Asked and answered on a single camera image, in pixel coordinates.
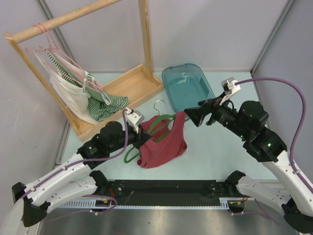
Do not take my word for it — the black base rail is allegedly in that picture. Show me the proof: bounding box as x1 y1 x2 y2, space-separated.
104 180 243 207

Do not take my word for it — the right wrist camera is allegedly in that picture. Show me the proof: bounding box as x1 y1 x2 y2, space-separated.
220 77 241 105

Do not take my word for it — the pink wire hanger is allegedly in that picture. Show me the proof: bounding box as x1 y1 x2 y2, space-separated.
24 23 106 92
33 23 103 90

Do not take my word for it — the white tank top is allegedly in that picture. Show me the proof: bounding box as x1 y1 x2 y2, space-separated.
34 50 98 125

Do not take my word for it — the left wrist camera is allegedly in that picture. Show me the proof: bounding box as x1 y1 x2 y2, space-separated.
122 107 145 134

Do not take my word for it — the white cable duct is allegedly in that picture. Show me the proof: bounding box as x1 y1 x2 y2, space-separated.
58 197 249 210

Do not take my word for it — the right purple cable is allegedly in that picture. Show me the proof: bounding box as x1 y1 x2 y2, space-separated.
234 77 313 225

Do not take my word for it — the wooden clothes rack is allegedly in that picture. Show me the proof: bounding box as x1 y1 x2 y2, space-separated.
3 0 164 141

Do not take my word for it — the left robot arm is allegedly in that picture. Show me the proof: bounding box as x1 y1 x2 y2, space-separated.
12 121 152 227

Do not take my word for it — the teal plastic bin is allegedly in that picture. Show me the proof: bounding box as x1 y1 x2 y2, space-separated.
161 63 215 112

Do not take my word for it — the green plastic hanger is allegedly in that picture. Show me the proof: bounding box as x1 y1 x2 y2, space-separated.
123 99 178 164

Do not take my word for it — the green striped tank top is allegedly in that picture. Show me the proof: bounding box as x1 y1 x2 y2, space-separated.
45 48 129 122

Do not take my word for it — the red tank top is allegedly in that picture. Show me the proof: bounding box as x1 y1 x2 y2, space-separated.
137 112 187 168

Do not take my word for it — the purple cable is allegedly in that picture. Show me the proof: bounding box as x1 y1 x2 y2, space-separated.
14 110 130 221
234 77 313 225

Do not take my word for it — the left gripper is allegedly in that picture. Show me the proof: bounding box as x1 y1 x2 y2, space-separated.
108 124 153 153

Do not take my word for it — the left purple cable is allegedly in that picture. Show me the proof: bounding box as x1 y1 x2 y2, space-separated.
14 110 130 221

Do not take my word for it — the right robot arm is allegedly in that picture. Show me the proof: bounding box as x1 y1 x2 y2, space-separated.
184 99 313 234

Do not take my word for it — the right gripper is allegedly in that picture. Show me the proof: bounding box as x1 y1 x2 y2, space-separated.
182 92 247 139

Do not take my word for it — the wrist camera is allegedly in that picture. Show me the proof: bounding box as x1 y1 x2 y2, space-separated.
220 77 241 105
122 107 145 134

